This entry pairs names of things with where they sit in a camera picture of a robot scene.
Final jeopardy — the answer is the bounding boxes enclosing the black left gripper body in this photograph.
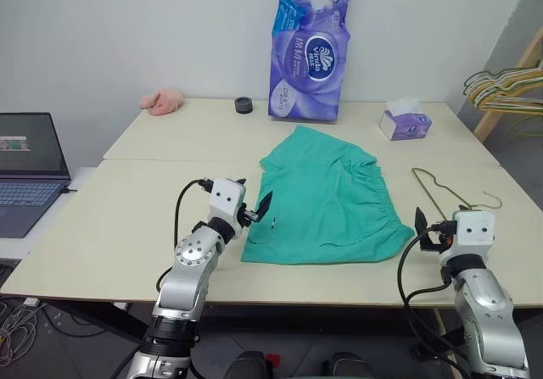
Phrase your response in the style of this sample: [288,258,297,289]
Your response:
[241,203,262,228]

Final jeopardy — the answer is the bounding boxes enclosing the grey laptop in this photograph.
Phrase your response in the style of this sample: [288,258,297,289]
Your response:
[0,112,73,240]

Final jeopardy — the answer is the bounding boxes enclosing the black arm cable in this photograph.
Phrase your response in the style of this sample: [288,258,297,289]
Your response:
[155,177,214,292]
[396,220,473,379]

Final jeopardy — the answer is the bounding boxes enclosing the wooden rack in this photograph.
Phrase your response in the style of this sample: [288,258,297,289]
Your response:
[472,28,543,145]

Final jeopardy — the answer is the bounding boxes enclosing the dark rounded shape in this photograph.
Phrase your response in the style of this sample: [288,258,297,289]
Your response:
[223,350,273,379]
[323,351,375,379]

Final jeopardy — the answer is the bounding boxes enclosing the green shorts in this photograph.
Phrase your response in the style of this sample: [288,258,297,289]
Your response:
[240,125,416,266]

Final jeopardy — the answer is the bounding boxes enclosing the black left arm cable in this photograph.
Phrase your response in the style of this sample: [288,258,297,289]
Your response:
[155,177,214,292]

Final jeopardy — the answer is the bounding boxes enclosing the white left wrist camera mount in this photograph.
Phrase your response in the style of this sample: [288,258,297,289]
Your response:
[208,178,248,228]

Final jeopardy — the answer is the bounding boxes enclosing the purple toilet paper pack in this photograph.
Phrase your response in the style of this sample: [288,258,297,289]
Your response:
[266,0,354,124]

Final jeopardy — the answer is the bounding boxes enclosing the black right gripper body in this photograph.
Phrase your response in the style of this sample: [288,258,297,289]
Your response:
[418,227,455,257]

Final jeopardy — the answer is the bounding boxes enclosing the bundle of wire hangers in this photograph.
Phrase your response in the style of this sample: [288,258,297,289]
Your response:
[462,63,543,116]

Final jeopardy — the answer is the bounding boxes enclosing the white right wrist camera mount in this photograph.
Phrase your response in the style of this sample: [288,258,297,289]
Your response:
[451,209,498,256]

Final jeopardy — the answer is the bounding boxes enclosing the purple tissue box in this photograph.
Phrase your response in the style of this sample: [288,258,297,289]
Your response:
[378,96,434,142]

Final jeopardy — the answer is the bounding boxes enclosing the pink cloth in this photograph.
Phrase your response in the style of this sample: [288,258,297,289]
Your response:
[140,90,187,117]

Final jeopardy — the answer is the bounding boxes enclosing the olive wire hanger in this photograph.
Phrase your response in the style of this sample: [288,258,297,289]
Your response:
[411,166,503,224]

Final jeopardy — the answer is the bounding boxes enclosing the black round cap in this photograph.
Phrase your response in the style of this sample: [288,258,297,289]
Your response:
[233,96,255,115]

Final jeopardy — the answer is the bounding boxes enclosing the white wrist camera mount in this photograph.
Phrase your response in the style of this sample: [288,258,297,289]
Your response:
[451,209,498,256]
[208,178,248,228]

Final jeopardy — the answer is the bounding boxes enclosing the white floor cables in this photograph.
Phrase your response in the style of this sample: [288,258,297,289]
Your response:
[0,297,48,368]

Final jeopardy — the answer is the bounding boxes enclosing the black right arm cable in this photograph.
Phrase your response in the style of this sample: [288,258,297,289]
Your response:
[396,220,473,379]

